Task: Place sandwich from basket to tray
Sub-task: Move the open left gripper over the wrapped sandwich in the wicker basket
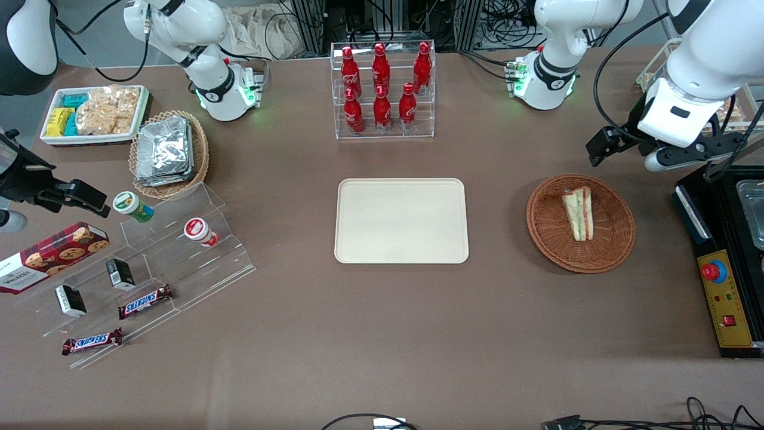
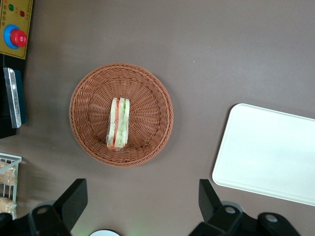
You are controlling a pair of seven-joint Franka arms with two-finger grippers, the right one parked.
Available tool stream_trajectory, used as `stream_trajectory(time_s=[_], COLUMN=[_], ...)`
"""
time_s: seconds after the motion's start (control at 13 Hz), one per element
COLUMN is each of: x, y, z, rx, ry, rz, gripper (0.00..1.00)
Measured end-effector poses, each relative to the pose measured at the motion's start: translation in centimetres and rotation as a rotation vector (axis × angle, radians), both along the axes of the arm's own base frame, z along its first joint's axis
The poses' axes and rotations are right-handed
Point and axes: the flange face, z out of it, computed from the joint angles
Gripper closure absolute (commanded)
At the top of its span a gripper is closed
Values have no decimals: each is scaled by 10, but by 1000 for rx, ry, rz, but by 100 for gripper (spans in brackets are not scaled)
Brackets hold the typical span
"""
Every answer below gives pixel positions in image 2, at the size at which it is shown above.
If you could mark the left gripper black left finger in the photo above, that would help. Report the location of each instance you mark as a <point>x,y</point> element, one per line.
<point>64,209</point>

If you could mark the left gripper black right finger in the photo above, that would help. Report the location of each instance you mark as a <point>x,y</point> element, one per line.
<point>216,216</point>

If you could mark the plastic-wrapped sandwich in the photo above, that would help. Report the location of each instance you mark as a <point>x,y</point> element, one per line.
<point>118,123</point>

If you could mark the cream plastic tray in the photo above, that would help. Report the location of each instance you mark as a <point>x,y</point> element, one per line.
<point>265,152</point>

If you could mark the brown wicker basket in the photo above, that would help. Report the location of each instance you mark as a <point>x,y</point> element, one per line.
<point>147,118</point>

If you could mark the wrapped bread roll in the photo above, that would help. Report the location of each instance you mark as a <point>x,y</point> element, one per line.
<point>8,174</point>
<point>7,205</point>

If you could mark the clear box with snacks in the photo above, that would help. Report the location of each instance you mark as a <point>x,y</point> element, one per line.
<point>14,159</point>

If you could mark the red emergency stop button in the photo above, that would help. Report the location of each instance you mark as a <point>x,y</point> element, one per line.
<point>17,38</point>

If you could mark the black machine with yellow panel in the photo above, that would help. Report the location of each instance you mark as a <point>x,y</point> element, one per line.
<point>21,22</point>

